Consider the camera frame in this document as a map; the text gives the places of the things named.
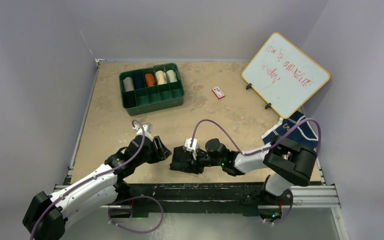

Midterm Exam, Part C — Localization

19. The navy rolled underwear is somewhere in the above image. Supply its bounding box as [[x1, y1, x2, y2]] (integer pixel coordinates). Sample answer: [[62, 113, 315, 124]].
[[133, 73, 146, 90]]

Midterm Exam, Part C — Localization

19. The grey rolled underwear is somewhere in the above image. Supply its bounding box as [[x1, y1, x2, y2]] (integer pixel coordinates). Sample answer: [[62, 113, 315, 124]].
[[122, 76, 135, 92]]

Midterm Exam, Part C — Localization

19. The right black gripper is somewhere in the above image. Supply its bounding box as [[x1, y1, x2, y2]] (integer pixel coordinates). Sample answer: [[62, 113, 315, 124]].
[[183, 147, 223, 175]]

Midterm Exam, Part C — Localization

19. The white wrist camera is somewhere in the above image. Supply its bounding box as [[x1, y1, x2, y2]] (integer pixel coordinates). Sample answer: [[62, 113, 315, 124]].
[[183, 137, 198, 160], [139, 122, 154, 141]]

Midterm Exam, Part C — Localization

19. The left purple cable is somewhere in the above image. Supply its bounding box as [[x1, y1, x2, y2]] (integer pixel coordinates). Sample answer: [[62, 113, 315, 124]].
[[28, 119, 165, 240]]

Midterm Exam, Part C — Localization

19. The aluminium frame rail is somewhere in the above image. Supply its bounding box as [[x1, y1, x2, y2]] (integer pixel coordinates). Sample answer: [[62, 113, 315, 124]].
[[39, 183, 350, 240]]

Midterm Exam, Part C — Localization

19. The whiteboard with red writing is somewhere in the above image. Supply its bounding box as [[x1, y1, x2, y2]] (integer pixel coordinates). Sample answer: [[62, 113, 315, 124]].
[[241, 32, 331, 119]]

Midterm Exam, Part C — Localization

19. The black striped underwear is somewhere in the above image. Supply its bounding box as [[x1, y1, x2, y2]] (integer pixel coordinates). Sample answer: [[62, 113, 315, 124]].
[[169, 146, 192, 171]]

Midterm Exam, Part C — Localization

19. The green divided storage tray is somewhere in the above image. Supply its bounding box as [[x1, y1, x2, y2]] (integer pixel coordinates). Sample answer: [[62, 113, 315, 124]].
[[118, 62, 185, 116]]

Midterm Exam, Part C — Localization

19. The purple cable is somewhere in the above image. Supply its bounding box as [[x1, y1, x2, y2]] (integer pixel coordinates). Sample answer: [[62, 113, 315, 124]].
[[28, 119, 165, 240], [190, 117, 322, 226]]

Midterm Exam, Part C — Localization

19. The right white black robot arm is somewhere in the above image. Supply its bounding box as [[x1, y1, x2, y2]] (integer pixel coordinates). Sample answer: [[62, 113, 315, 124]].
[[169, 136, 318, 204]]

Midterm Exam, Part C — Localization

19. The beige rolled underwear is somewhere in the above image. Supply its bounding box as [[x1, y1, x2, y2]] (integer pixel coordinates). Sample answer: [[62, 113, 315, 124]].
[[155, 70, 168, 85]]

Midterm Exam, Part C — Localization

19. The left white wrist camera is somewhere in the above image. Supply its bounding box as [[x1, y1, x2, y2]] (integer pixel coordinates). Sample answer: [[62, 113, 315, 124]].
[[139, 122, 154, 141]]

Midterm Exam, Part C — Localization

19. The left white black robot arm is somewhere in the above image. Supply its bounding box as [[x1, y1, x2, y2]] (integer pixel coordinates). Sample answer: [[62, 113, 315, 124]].
[[22, 134, 172, 240]]

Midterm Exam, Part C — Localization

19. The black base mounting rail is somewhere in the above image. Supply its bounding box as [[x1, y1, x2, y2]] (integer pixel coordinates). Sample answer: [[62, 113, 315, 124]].
[[109, 182, 293, 219]]

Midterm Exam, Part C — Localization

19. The navy white underwear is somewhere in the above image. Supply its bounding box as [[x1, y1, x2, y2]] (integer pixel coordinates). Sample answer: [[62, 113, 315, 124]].
[[261, 111, 318, 149]]

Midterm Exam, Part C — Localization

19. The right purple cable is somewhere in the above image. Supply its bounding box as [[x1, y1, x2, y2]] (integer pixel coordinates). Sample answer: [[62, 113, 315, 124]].
[[190, 117, 322, 226]]

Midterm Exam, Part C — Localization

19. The small red white box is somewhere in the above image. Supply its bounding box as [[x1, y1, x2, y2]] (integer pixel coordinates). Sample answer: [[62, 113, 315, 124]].
[[211, 86, 226, 100]]

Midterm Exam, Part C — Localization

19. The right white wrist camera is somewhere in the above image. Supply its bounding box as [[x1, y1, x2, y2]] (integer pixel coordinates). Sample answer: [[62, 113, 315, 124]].
[[183, 137, 198, 160]]

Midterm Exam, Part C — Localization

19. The orange rolled underwear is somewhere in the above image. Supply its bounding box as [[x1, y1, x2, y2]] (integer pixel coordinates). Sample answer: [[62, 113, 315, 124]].
[[144, 73, 157, 87]]

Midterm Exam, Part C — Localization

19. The pale green rolled underwear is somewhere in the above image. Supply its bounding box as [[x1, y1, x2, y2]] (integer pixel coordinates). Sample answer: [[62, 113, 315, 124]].
[[165, 69, 178, 83]]

